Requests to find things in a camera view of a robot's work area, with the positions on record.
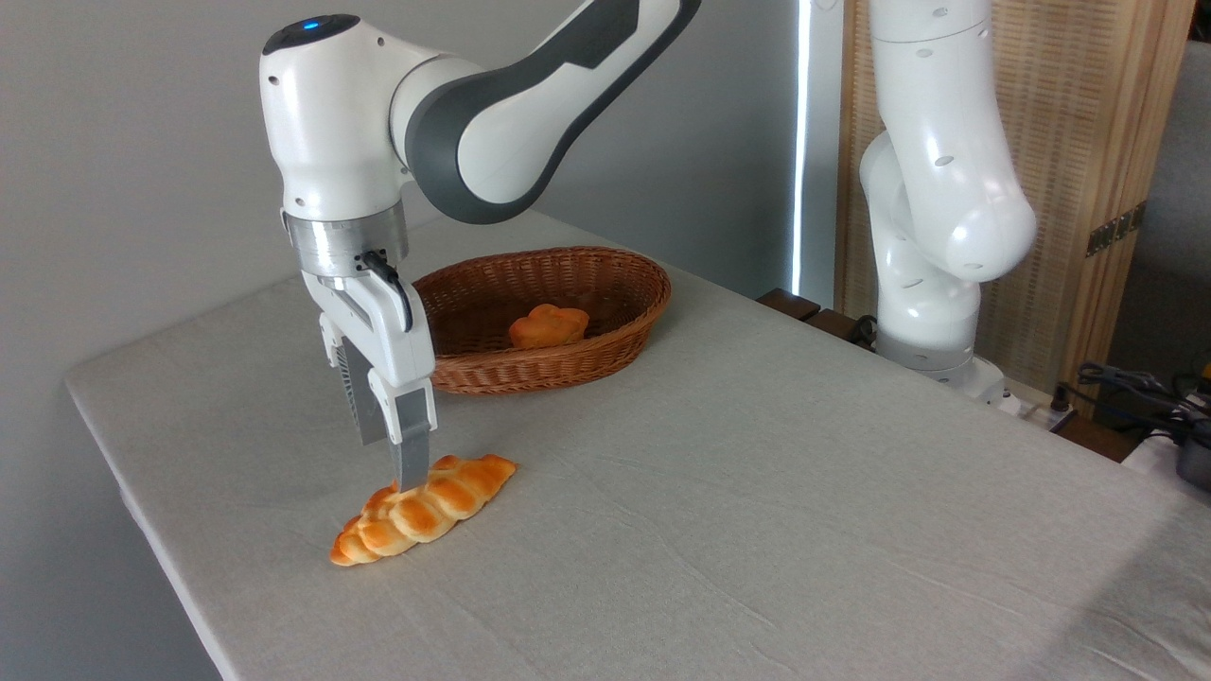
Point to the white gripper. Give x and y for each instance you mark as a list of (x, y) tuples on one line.
[(388, 331)]

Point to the braided golden bread loaf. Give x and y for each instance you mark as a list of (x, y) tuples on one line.
[(426, 511)]

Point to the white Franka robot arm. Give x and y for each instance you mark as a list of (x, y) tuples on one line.
[(331, 113)]

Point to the round golden bread roll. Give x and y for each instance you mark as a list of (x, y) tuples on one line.
[(549, 326)]

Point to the brown oval wicker basket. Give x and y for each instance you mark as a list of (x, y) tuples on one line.
[(568, 374)]

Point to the light grey tablecloth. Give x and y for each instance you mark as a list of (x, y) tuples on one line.
[(710, 520)]

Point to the dark brown wooden block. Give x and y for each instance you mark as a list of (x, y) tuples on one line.
[(837, 326), (787, 304)]

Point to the white power strip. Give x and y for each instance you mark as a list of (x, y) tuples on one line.
[(1036, 411)]

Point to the brass screen hinge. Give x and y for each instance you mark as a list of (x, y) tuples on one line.
[(1116, 229)]

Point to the white window frame strip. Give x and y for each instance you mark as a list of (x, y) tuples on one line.
[(819, 142)]

